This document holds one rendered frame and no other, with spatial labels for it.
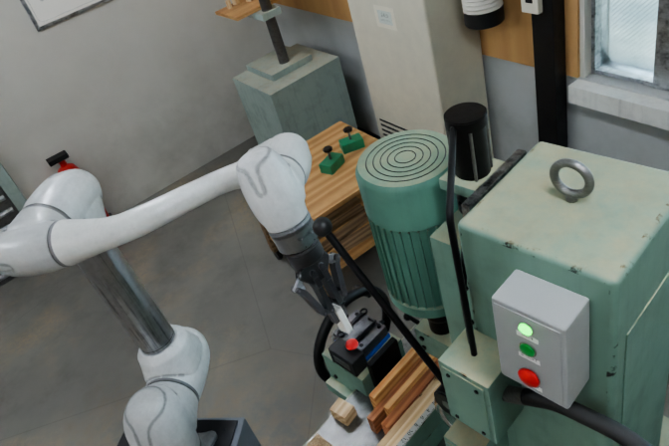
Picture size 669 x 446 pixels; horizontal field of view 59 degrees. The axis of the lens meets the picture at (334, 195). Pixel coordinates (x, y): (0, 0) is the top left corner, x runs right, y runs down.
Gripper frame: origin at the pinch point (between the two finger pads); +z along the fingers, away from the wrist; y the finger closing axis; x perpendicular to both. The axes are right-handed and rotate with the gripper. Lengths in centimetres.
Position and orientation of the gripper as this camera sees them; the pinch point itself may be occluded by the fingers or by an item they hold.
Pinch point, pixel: (340, 319)
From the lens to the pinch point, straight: 131.3
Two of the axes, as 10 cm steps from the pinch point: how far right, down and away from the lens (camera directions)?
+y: 6.9, -5.6, 4.7
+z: 4.1, 8.3, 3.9
